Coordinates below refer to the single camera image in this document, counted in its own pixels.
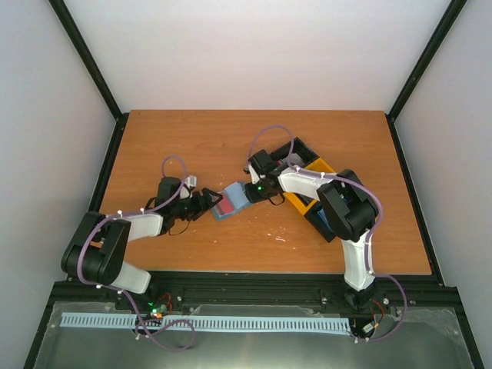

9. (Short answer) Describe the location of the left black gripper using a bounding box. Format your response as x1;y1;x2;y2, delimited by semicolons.
172;188;224;221

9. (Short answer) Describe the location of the blue card holder wallet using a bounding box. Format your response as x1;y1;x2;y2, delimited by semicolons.
212;181;251;221

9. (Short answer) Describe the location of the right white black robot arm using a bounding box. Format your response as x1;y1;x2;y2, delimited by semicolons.
245;150;381;311

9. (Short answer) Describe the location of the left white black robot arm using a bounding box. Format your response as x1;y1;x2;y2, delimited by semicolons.
61;175;223;310

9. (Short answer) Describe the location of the yellow bin with dark cards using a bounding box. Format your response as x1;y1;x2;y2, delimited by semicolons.
279;168;323;218

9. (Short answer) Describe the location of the white card stack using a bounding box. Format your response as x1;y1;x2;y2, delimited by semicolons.
284;153;304;167

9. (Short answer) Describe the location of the black bin with red cards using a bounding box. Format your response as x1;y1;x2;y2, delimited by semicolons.
270;137;319;168

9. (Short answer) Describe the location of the black bin with blue cards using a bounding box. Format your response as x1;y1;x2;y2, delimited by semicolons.
304;201;335;243

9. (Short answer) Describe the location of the blue card stack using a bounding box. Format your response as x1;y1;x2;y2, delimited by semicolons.
317;209;333;232

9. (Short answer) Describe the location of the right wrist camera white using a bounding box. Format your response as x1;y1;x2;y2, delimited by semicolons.
244;162;261;184

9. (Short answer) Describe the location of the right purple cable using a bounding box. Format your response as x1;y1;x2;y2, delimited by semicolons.
248;124;407;343

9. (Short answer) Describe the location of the purple cable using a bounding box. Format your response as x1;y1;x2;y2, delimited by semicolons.
76;155;197;351
248;124;407;343

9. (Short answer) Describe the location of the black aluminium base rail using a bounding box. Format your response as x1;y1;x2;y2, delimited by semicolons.
133;271;464;315

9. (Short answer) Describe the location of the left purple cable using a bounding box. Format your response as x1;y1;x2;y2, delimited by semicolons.
76;155;197;351

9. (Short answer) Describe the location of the light blue slotted cable duct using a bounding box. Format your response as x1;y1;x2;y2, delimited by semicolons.
59;312;350;334

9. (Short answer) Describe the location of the left black frame post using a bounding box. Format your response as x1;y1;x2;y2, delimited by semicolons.
48;0;130;120

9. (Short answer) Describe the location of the black frame post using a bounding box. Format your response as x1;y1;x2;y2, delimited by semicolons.
387;0;468;120
48;0;130;120

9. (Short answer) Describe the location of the right black frame post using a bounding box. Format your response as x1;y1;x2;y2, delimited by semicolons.
387;0;468;120

